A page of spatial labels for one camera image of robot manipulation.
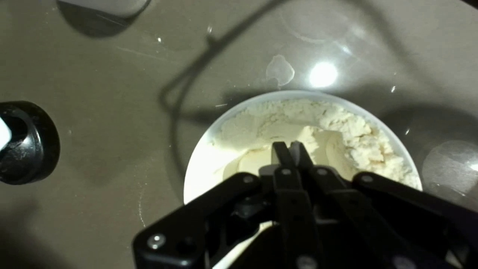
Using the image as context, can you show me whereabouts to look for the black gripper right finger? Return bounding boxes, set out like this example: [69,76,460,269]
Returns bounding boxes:
[290,140,478,269]

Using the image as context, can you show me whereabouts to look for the loose black shaker lid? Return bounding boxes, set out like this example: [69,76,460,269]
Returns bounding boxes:
[0,100,63,187]

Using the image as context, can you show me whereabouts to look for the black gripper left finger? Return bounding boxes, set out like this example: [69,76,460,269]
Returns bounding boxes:
[132,140,332,269]

